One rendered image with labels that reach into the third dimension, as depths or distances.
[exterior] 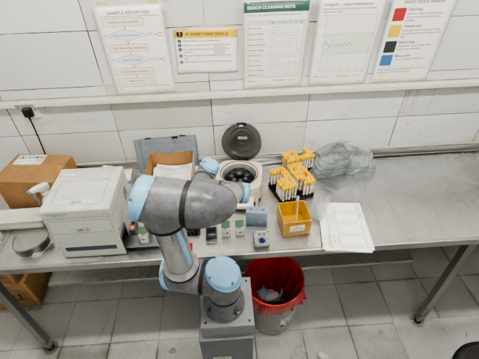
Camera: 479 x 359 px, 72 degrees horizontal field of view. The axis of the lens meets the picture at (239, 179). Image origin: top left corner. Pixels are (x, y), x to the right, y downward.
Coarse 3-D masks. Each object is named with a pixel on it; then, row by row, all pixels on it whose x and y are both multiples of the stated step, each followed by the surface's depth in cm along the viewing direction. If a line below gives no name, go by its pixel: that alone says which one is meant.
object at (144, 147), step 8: (168, 136) 185; (176, 136) 185; (184, 136) 185; (192, 136) 185; (136, 144) 185; (144, 144) 185; (152, 144) 186; (160, 144) 186; (168, 144) 186; (176, 144) 187; (184, 144) 187; (192, 144) 188; (136, 152) 188; (144, 152) 188; (152, 152) 188; (168, 152) 189; (144, 160) 190; (144, 168) 193
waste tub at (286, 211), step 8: (280, 208) 161; (288, 208) 162; (296, 208) 163; (304, 208) 159; (280, 216) 155; (288, 216) 165; (296, 216) 165; (304, 216) 161; (280, 224) 158; (288, 224) 150; (296, 224) 151; (304, 224) 152; (288, 232) 154; (296, 232) 155; (304, 232) 156
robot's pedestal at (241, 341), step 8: (200, 296) 134; (200, 304) 131; (200, 312) 129; (200, 320) 126; (200, 328) 124; (200, 336) 122; (224, 336) 122; (232, 336) 122; (240, 336) 121; (248, 336) 121; (200, 344) 122; (208, 344) 122; (216, 344) 123; (224, 344) 123; (232, 344) 124; (240, 344) 124; (248, 344) 124; (208, 352) 127; (216, 352) 127; (224, 352) 128; (232, 352) 128; (240, 352) 128; (248, 352) 129
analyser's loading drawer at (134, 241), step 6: (150, 234) 150; (126, 240) 151; (132, 240) 151; (138, 240) 147; (150, 240) 149; (156, 240) 151; (126, 246) 148; (132, 246) 149; (138, 246) 149; (144, 246) 150
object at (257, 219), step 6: (246, 210) 156; (252, 210) 156; (258, 210) 156; (264, 210) 155; (246, 216) 157; (252, 216) 156; (258, 216) 156; (264, 216) 156; (246, 222) 160; (252, 222) 159; (258, 222) 159; (264, 222) 158; (246, 228) 160; (252, 228) 160; (258, 228) 159; (264, 228) 159
